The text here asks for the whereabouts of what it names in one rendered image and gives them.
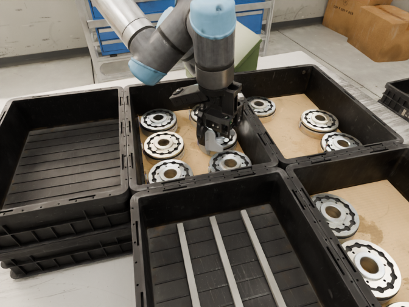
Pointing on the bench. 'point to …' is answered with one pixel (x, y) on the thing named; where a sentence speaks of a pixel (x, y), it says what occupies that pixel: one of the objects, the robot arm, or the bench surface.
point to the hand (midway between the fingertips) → (210, 144)
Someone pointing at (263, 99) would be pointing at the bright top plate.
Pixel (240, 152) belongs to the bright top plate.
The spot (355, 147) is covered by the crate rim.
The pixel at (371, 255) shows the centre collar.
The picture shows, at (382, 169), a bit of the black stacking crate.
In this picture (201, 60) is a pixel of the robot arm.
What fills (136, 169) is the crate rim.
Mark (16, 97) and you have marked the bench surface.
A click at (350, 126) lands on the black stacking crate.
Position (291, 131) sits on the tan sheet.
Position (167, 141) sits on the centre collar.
